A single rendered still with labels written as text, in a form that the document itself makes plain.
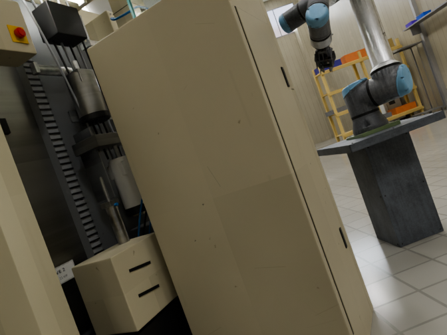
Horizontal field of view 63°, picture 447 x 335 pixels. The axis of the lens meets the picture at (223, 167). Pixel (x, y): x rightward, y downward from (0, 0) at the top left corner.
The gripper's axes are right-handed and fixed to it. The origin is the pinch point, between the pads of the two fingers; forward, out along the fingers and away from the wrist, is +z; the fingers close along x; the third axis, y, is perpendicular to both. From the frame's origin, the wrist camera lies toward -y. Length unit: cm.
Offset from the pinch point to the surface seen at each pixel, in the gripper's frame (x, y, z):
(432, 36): 192, -619, 650
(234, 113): -21, 63, -59
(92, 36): -132, -31, -25
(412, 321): 26, 111, 6
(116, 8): -101, -26, -41
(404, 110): 129, -516, 811
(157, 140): -50, 66, -53
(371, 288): 13, 96, 33
